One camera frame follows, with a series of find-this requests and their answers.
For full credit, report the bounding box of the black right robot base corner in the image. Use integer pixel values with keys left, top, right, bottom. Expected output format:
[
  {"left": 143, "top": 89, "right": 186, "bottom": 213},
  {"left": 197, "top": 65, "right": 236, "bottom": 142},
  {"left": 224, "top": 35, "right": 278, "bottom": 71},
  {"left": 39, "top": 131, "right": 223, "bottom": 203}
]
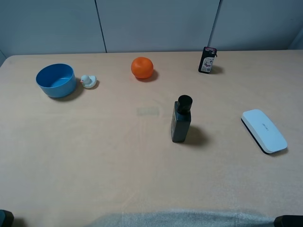
[{"left": 274, "top": 215, "right": 303, "bottom": 227}]

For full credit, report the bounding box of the orange round fruit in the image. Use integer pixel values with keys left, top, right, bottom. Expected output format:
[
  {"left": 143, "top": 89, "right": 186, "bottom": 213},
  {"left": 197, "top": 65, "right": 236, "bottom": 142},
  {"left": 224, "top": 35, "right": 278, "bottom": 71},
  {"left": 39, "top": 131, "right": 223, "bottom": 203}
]
[{"left": 131, "top": 57, "right": 154, "bottom": 79}]

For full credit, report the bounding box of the white rubber duck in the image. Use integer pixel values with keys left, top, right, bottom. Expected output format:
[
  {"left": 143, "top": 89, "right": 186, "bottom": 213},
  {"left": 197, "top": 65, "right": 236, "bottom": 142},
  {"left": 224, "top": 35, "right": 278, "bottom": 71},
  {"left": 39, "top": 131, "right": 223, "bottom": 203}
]
[{"left": 80, "top": 75, "right": 97, "bottom": 89}]

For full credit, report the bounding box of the white whiteboard eraser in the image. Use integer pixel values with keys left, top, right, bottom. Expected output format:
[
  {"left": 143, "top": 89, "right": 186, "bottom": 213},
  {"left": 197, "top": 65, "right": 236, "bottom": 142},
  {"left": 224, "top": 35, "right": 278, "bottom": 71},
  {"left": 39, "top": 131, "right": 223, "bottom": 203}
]
[{"left": 241, "top": 109, "right": 288, "bottom": 154}]

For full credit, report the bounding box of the black packaged card item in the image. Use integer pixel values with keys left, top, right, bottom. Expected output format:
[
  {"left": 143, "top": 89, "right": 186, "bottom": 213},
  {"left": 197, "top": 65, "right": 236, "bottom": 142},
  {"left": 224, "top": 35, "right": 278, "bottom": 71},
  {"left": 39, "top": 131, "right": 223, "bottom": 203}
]
[{"left": 198, "top": 47, "right": 217, "bottom": 74}]

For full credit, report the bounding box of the black square bottle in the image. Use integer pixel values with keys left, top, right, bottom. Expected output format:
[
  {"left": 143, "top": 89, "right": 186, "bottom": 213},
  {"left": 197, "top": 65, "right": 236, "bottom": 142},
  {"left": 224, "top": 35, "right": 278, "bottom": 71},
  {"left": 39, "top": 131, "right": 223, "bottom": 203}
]
[{"left": 170, "top": 95, "right": 193, "bottom": 143}]

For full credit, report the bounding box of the blue plastic bowl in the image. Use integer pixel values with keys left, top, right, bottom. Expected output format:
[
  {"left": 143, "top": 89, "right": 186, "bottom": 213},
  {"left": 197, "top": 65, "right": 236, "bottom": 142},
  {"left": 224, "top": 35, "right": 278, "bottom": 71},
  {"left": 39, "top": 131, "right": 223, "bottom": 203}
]
[{"left": 36, "top": 63, "right": 77, "bottom": 98}]

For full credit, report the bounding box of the black left robot base corner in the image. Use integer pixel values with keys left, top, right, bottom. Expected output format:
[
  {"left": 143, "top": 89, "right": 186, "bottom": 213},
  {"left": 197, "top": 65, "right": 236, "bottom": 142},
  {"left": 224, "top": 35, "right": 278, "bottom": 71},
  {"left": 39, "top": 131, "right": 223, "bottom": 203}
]
[{"left": 0, "top": 210, "right": 14, "bottom": 227}]

